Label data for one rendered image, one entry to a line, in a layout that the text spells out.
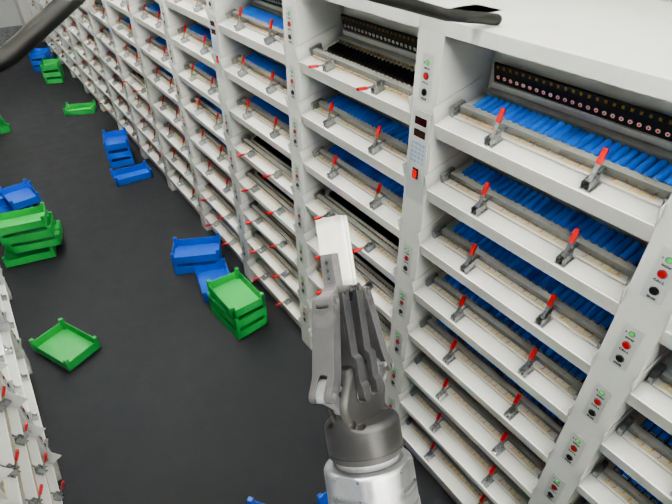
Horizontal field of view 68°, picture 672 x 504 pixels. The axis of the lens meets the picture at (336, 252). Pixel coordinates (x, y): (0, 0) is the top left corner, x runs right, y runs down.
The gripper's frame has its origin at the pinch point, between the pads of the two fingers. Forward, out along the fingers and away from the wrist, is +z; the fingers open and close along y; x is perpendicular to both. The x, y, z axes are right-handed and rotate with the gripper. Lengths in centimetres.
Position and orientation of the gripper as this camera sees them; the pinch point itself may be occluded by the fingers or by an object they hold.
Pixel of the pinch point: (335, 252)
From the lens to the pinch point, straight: 50.2
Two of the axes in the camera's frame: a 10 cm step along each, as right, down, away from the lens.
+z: -1.5, -9.9, 0.2
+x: -8.3, 1.4, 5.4
